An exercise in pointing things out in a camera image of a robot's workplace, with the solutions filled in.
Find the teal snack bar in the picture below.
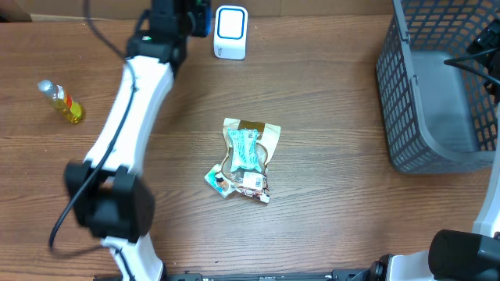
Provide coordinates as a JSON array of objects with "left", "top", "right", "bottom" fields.
[{"left": 227, "top": 129, "right": 262, "bottom": 173}]

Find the brown snack packet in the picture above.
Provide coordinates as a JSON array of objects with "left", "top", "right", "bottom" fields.
[{"left": 221, "top": 118, "right": 281, "bottom": 182}]

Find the yellow liquid bottle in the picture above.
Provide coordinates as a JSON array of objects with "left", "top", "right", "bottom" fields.
[{"left": 37, "top": 80, "right": 85, "bottom": 124}]

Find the teal tissue pack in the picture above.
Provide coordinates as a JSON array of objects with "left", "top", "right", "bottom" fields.
[{"left": 204, "top": 164, "right": 236, "bottom": 198}]

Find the white barcode snack packet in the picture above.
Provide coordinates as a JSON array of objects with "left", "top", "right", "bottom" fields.
[{"left": 235, "top": 171, "right": 270, "bottom": 204}]

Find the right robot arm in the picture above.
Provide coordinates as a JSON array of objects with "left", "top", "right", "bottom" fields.
[{"left": 357, "top": 18, "right": 499, "bottom": 280}]

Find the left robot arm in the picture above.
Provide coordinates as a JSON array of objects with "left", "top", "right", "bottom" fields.
[{"left": 48, "top": 0, "right": 213, "bottom": 280}]

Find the white barcode scanner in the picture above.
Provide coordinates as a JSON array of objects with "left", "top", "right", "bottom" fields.
[{"left": 213, "top": 5, "right": 248, "bottom": 60}]

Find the grey plastic basket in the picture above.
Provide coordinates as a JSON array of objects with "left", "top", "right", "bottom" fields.
[{"left": 376, "top": 0, "right": 499, "bottom": 174}]

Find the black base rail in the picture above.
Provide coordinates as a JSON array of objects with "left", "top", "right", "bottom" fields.
[{"left": 93, "top": 267, "right": 376, "bottom": 281}]

